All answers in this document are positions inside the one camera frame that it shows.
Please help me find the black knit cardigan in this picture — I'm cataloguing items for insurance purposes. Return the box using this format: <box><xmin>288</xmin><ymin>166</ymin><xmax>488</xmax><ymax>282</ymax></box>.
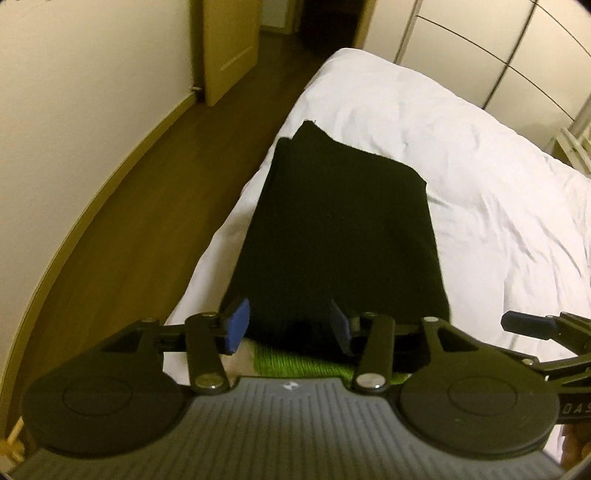
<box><xmin>223</xmin><ymin>121</ymin><xmax>451</xmax><ymax>363</ymax></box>

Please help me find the right hand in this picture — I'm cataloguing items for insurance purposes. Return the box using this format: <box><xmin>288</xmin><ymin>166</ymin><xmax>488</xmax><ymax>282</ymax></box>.
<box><xmin>561</xmin><ymin>422</ymin><xmax>591</xmax><ymax>470</ymax></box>

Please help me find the green folded knitwear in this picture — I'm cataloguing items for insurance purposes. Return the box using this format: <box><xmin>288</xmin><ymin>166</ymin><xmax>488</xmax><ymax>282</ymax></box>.
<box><xmin>252</xmin><ymin>343</ymin><xmax>412</xmax><ymax>384</ymax></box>

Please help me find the white duvet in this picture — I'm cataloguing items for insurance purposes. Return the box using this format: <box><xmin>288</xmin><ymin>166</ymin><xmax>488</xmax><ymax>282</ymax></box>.
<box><xmin>163</xmin><ymin>46</ymin><xmax>591</xmax><ymax>458</ymax></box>

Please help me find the white shelf with items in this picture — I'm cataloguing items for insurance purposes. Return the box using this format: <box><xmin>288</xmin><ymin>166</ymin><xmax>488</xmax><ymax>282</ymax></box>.
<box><xmin>550</xmin><ymin>99</ymin><xmax>591</xmax><ymax>178</ymax></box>

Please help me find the white wardrobe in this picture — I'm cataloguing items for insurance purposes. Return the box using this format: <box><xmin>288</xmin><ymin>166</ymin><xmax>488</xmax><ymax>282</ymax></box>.
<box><xmin>356</xmin><ymin>0</ymin><xmax>590</xmax><ymax>148</ymax></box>

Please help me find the wooden door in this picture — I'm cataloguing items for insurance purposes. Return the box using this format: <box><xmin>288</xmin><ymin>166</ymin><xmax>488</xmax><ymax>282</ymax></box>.
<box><xmin>202</xmin><ymin>0</ymin><xmax>263</xmax><ymax>106</ymax></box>

